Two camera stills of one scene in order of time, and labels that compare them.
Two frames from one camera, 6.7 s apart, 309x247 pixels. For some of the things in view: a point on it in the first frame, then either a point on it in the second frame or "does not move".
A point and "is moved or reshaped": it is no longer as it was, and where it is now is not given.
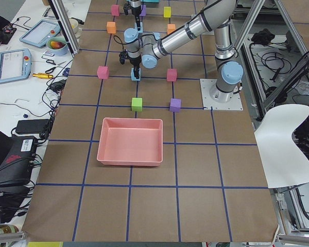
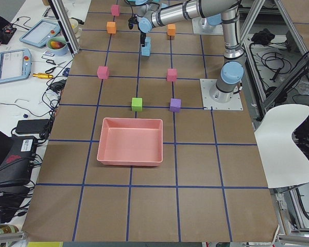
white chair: x=285 y=162 does not move
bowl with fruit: x=57 y=46 does not move
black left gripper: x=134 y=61 -> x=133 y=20
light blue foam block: x=133 y=77 is moved or reshaped
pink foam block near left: x=171 y=74 does not move
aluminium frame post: x=65 y=24 does not move
